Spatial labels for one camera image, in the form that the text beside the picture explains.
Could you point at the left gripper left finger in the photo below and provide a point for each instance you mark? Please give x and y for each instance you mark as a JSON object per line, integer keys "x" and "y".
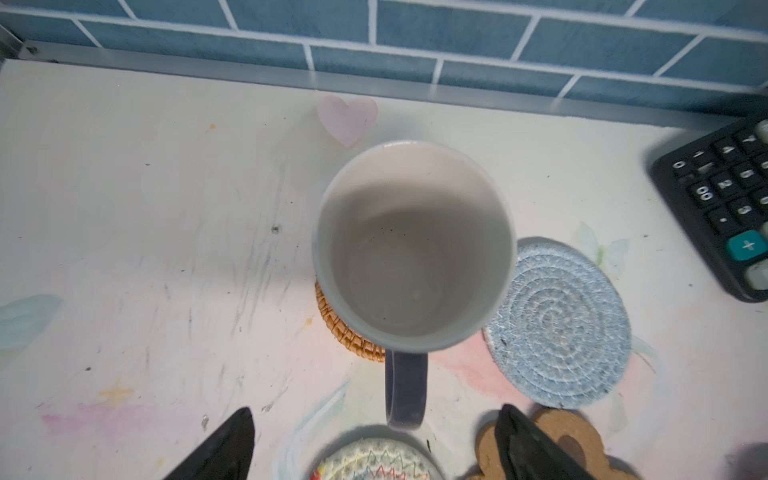
{"x": 226, "y": 454}

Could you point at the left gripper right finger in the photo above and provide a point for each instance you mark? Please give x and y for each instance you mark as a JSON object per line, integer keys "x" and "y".
{"x": 526, "y": 452}

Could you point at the brown paw print coaster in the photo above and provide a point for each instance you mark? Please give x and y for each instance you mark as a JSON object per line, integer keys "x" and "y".
{"x": 570, "y": 431}

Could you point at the blue woven round coaster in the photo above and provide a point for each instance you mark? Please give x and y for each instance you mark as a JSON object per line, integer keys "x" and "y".
{"x": 562, "y": 336}

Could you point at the pale woven round coaster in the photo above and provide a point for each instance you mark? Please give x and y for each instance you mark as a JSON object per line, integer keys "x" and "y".
{"x": 376, "y": 458}

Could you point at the tan rattan round coaster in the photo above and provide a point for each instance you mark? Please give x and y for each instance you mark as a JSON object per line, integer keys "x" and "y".
{"x": 347, "y": 337}

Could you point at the lilac mug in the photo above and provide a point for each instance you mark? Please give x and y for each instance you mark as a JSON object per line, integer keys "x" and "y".
{"x": 414, "y": 249}

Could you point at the black desk calculator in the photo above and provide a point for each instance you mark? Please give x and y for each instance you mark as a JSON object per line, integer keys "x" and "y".
{"x": 716, "y": 187}

